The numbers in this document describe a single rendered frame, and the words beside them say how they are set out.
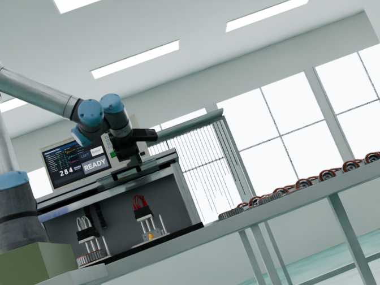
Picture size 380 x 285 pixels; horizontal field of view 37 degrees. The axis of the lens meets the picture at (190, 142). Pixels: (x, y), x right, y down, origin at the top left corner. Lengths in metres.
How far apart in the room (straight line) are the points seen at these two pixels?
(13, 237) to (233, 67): 7.77
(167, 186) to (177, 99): 6.51
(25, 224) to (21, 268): 0.13
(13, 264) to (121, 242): 1.00
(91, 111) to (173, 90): 7.33
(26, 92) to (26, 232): 0.42
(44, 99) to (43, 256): 0.48
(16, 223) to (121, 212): 0.96
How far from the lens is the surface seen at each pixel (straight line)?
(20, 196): 1.62
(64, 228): 2.53
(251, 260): 4.16
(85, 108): 1.69
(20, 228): 1.59
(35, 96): 1.73
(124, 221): 2.49
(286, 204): 2.00
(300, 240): 8.79
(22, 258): 1.54
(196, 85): 9.02
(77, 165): 2.42
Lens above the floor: 0.68
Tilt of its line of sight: 10 degrees up
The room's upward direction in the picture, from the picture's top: 21 degrees counter-clockwise
